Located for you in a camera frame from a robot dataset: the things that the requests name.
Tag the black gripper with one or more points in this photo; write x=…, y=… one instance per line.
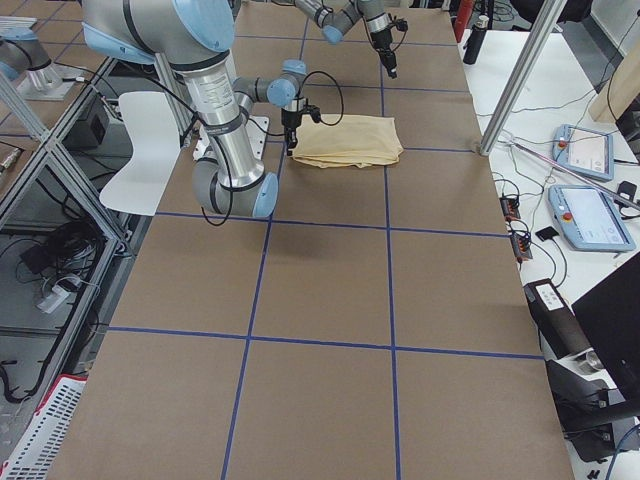
x=382, y=41
x=290, y=120

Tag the cream long-sleeve printed shirt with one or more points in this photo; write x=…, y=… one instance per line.
x=357, y=140

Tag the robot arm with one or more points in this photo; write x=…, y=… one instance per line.
x=378, y=25
x=196, y=38

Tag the black water bottle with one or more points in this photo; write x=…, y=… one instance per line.
x=475, y=40

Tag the red cylinder bottle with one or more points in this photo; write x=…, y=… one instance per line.
x=464, y=12

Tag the white plastic chair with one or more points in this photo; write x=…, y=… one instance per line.
x=139, y=185

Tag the orange circuit board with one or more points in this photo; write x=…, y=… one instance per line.
x=510, y=208

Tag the far blue teach pendant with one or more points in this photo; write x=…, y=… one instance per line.
x=584, y=151

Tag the blue teach pendant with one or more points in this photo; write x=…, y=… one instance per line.
x=584, y=151
x=588, y=219

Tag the near blue teach pendant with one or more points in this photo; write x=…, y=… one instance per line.
x=588, y=219

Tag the reacher grabber stick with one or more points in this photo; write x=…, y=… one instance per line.
x=587, y=181

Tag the white power strip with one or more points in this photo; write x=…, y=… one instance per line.
x=55, y=298

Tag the black monitor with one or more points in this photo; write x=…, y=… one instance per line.
x=608, y=315

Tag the white perforated basket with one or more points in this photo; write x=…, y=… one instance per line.
x=35, y=452

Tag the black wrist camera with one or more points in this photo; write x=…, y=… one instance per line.
x=314, y=113
x=400, y=24

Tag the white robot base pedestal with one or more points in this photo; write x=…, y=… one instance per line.
x=256, y=128

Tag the aluminium frame post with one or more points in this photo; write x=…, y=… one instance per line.
x=541, y=29

